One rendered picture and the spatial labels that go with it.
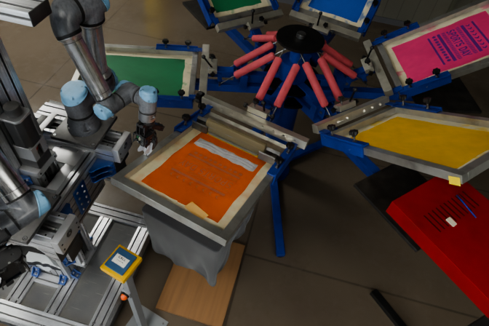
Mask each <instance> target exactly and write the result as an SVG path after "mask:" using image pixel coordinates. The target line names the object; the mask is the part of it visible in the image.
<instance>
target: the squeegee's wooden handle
mask: <svg viewBox="0 0 489 326"><path fill-rule="evenodd" d="M206 127H208V130H207V132H212V133H214V134H216V135H219V136H221V137H222V138H225V139H227V140H230V141H231V142H233V143H235V144H238V145H240V146H242V147H244V148H246V149H249V150H251V151H253V152H255V153H257V155H258V154H259V151H261V152H263V153H265V151H266V147H267V144H266V143H264V142H262V141H260V140H257V139H255V138H253V137H250V136H249V135H246V134H244V133H242V132H240V131H238V130H235V129H233V128H231V127H229V126H226V125H224V124H222V123H220V122H217V121H215V120H214V119H211V118H208V119H207V121H206Z"/></svg>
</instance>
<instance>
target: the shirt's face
mask: <svg viewBox="0 0 489 326"><path fill-rule="evenodd" d="M143 210H144V211H146V212H147V213H149V214H151V215H153V216H154V217H156V218H158V219H160V220H162V221H164V222H165V223H167V224H169V225H171V226H172V227H174V228H176V229H178V230H179V231H182V232H183V233H184V234H187V235H189V236H190V237H192V238H194V239H196V240H197V241H199V242H201V243H202V244H204V245H207V246H208V247H210V248H212V249H214V250H218V249H219V248H220V246H221V244H219V243H217V242H215V241H214V240H212V239H210V238H208V237H207V236H205V235H203V234H201V233H199V232H198V231H195V230H193V229H192V228H190V227H188V226H187V225H185V224H183V223H181V222H180V221H178V220H176V219H174V218H172V217H170V216H168V215H166V214H165V213H163V212H161V211H159V210H158V209H156V208H154V207H152V206H151V205H149V204H146V205H145V207H144V208H143Z"/></svg>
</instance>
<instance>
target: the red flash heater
mask: <svg viewBox="0 0 489 326"><path fill-rule="evenodd" d="M457 194H458V195H459V196H460V198H461V199H462V200H463V201H464V203H465V204H466V205H467V206H468V208H469V209H470V210H471V211H472V212H473V213H474V214H475V215H476V218H475V217H474V216H473V214H471V212H470V211H469V210H468V209H467V208H466V206H465V205H464V204H463V202H462V201H461V200H460V199H459V198H458V197H457V196H456V195H457ZM386 212H387V213H388V214H389V215H390V216H391V217H392V218H393V219H394V220H395V221H396V222H397V223H398V224H399V226H400V227H401V228H402V229H403V230H404V231H405V232H406V233H407V234H408V235H409V236H410V237H411V238H412V239H413V240H414V241H415V243H416V244H417V245H418V246H419V247H420V248H421V249H422V250H423V251H424V252H425V253H426V254H427V255H428V256H429V257H430V258H431V259H432V260H433V261H434V262H435V263H436V264H437V265H438V266H439V267H440V268H441V269H442V270H443V271H444V272H445V273H446V274H447V276H448V277H449V278H450V279H451V280H452V281H453V282H454V283H455V284H456V285H457V286H458V287H459V288H460V289H461V290H462V291H463V293H464V294H465V295H466V296H467V297H468V298H469V299H470V300H471V301H472V302H473V303H474V304H475V305H476V306H477V307H478V308H479V310H480V311H481V312H482V313H483V314H484V315H485V316H486V317H487V318H488V319H489V200H488V199H486V198H485V197H484V196H483V195H482V194H481V193H480V192H479V191H477V190H476V189H475V188H474V187H472V186H471V185H470V184H469V183H467V182H465V183H464V184H461V186H456V185H452V184H449V180H446V179H443V178H438V177H436V176H435V177H434V178H432V179H430V180H428V181H426V182H425V183H423V184H421V185H420V186H418V187H416V188H414V189H413V190H411V191H409V192H407V193H406V194H404V195H402V196H401V197H399V198H397V199H395V200H394V201H392V202H391V204H390V205H389V207H388V208H387V210H386ZM449 217H451V218H452V219H453V220H454V221H455V222H456V223H457V225H455V226H454V227H452V226H451V225H450V224H449V223H448V222H447V221H446V219H447V218H449Z"/></svg>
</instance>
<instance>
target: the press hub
mask: <svg viewBox="0 0 489 326"><path fill-rule="evenodd" d="M276 38H277V41H278V43H279V44H280V45H281V46H282V47H284V48H285V49H287V50H290V52H286V53H284V54H283V55H282V56H281V59H282V63H281V65H280V67H279V69H278V71H277V72H278V76H279V78H275V77H274V79H273V81H272V83H271V85H270V88H271V89H273V90H268V91H267V93H266V94H268V95H272V94H273V93H274V91H275V90H276V89H277V87H278V86H279V85H280V84H281V83H282V81H285V79H286V78H287V75H288V74H289V72H290V69H291V68H292V66H293V64H295V63H296V64H297V63H298V61H299V59H300V57H301V54H303V59H304V60H305V62H310V63H311V61H310V59H309V58H308V57H307V56H306V55H305V54H311V53H315V52H318V51H320V50H321V49H322V48H323V47H324V45H325V39H324V37H323V35H322V34H321V33H320V32H319V31H317V30H315V29H313V28H310V27H308V26H305V25H286V26H284V27H282V28H280V29H279V30H278V31H277V36H276ZM303 59H302V58H301V60H300V62H299V66H300V67H301V68H300V70H299V72H298V74H297V76H296V78H295V80H294V82H293V84H292V86H291V88H290V90H289V92H288V94H287V96H288V97H287V99H286V100H285V104H284V108H283V112H282V115H281V116H280V118H279V119H278V118H274V120H273V121H272V123H274V124H277V125H279V126H280V127H284V128H285V129H288V130H290V131H293V128H294V124H295V119H296V116H297V113H298V109H299V108H302V107H303V106H302V105H301V104H300V103H299V102H298V101H297V100H296V99H295V98H294V97H303V96H306V93H305V92H304V91H303V90H302V89H301V88H300V87H299V86H298V85H297V84H302V83H305V84H306V85H307V86H308V87H310V88H311V89H312V87H311V84H310V82H309V80H308V79H306V77H307V76H306V73H305V71H304V69H303V67H302V65H303V63H304V61H303ZM272 63H273V62H271V63H269V64H268V65H267V66H266V67H265V69H264V71H269V69H270V67H271V64H272ZM312 90H313V89H312ZM266 137H268V138H271V139H272V140H275V141H277V142H279V143H282V144H284V145H286V144H287V142H286V141H284V140H281V139H279V138H276V137H274V136H273V135H270V134H268V133H266ZM289 171H290V168H289V165H287V166H286V168H285V170H284V171H283V172H282V174H281V175H280V176H279V178H278V179H277V182H278V181H281V180H283V179H285V178H286V177H287V176H288V173H289Z"/></svg>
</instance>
